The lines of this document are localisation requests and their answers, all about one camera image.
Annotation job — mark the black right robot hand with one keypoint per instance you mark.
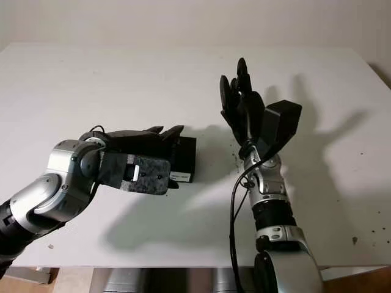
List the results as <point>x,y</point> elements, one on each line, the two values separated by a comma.
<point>244,110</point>

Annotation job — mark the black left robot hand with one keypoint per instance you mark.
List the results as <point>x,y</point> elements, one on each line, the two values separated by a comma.
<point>137,142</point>

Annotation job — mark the black printed box lid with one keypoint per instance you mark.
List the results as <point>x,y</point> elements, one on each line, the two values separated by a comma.
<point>184,155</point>

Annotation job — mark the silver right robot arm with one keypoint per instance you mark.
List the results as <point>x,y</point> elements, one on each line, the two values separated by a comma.
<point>268,189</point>

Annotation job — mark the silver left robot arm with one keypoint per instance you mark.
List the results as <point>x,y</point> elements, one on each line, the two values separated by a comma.
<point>46,198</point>

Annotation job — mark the brown cardboard box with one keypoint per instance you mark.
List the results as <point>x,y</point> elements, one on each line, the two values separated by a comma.
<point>33,276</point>

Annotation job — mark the silver robot leg cylinder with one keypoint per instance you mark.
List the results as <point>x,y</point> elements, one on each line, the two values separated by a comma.
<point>122,282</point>
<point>224,280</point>

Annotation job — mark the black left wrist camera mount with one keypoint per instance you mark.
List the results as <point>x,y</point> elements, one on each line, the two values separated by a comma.
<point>143,177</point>

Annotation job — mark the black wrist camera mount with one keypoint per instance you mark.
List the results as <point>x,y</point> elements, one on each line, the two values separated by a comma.
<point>143,177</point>
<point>284,122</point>

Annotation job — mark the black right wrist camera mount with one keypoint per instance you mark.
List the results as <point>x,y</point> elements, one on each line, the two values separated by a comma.
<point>284,122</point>

